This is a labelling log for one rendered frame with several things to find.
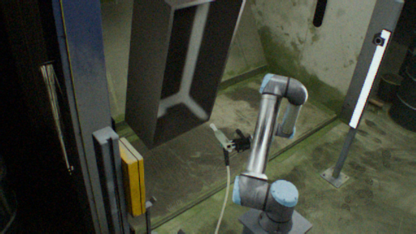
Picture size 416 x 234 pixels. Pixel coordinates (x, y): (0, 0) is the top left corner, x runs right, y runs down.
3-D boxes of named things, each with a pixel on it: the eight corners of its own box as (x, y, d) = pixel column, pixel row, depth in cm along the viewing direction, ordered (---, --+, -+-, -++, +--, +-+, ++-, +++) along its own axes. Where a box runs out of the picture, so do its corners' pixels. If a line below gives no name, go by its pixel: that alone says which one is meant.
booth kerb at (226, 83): (56, 158, 316) (54, 147, 308) (56, 157, 317) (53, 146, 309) (266, 73, 459) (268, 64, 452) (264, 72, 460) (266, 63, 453)
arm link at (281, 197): (291, 225, 190) (299, 203, 179) (260, 217, 193) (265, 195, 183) (294, 203, 202) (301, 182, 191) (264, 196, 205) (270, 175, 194)
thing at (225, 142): (235, 171, 252) (231, 140, 245) (229, 173, 251) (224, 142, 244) (218, 146, 298) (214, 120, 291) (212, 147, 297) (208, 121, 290)
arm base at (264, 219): (299, 223, 202) (303, 212, 196) (276, 242, 192) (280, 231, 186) (274, 203, 214) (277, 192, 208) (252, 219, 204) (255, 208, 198)
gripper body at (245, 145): (236, 153, 258) (252, 149, 260) (235, 142, 255) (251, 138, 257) (233, 149, 265) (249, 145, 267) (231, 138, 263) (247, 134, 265)
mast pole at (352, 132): (331, 177, 323) (394, -1, 226) (333, 174, 326) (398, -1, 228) (335, 180, 320) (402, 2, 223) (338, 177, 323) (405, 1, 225)
